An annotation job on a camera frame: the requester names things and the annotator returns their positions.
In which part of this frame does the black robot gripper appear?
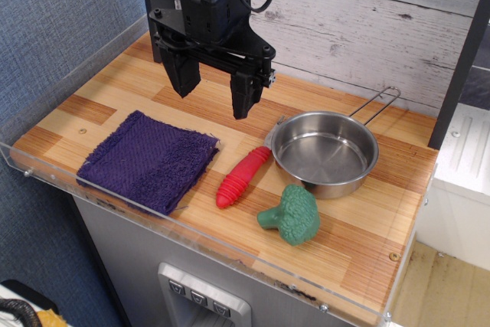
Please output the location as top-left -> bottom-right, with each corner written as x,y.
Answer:
149,0 -> 276,119

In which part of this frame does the purple terry cloth napkin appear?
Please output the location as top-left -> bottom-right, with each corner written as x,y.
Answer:
77,110 -> 218,215

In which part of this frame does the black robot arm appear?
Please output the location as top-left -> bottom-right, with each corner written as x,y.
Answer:
149,0 -> 276,119

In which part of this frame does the stainless steel pan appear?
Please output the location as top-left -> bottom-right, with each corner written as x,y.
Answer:
272,87 -> 401,199

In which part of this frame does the green toy broccoli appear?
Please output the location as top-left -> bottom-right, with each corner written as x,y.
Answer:
256,185 -> 321,246

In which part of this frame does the grey toy fridge cabinet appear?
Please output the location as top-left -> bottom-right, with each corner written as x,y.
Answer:
74,198 -> 347,326

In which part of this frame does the clear acrylic table guard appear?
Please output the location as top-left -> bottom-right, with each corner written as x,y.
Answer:
2,18 -> 436,326

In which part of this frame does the silver dispenser button panel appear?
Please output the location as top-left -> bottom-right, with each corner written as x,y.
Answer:
158,262 -> 252,326

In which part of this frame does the white cabinet on right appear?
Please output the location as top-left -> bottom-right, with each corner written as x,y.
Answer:
416,103 -> 489,270

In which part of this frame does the dark right shelf post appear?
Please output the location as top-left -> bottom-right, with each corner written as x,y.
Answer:
428,0 -> 489,149

